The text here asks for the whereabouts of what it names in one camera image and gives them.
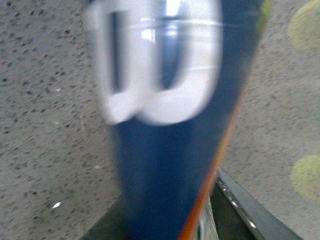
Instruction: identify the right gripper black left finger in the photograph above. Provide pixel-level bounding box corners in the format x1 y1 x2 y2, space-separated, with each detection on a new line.
82 199 130 240

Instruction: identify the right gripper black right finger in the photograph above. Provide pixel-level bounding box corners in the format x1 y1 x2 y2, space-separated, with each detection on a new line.
210 167 301 240

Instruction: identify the Wilson tennis ball can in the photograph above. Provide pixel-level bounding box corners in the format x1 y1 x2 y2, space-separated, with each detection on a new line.
85 0 272 240

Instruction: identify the Roland Garros tennis ball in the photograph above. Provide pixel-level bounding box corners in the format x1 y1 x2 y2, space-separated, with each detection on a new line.
290 155 320 203

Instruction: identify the plain tennis ball centre right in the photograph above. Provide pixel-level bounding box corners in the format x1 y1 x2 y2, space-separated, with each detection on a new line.
288 0 320 52

